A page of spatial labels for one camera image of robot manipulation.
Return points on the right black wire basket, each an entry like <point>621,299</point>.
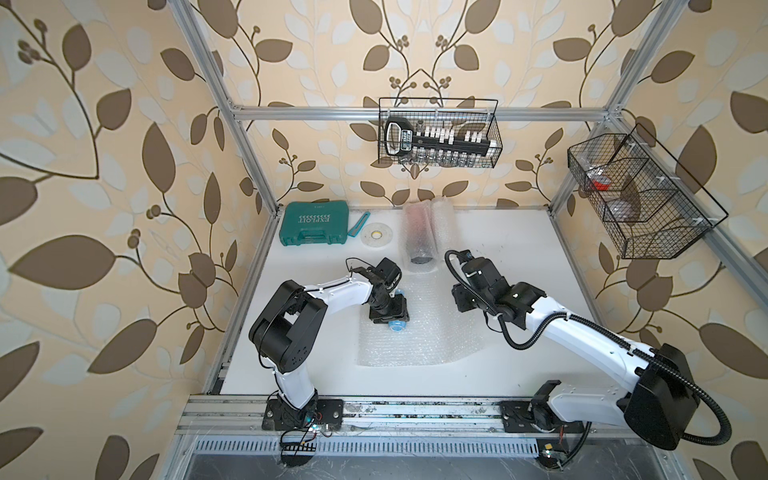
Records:
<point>658,205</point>

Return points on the back black wire basket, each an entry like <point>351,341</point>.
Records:
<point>469,114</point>

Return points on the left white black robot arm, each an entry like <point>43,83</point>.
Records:
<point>286,330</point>

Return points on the green plastic tool case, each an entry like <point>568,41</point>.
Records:
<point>315,223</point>

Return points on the black socket bit holder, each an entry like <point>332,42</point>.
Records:
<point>402,138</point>

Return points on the silver compact disc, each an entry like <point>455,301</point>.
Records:
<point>376,235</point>

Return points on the red item in basket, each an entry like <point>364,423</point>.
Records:
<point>598,179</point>

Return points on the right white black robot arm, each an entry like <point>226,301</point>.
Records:
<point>650,391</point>

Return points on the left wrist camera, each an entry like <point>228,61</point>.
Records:
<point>389,273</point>

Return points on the bubble wrapped dark cylinder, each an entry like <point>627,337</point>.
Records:
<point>419,248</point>

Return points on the light blue ribbed vase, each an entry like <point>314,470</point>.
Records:
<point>397,326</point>

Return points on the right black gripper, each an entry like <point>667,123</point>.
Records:
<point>459,302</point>

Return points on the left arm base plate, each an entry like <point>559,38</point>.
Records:
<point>326,414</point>

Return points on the aluminium front rail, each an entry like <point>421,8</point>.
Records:
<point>408,427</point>

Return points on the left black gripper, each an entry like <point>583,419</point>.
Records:
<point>399,313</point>

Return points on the clear bubble wrap sheet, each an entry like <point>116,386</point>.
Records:
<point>436,332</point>

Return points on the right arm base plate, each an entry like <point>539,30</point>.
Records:
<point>520,416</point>

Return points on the black wire basket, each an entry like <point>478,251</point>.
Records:
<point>469,114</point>
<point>658,205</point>

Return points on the bubble wrapped clear cylinder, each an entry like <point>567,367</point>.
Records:
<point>444,225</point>

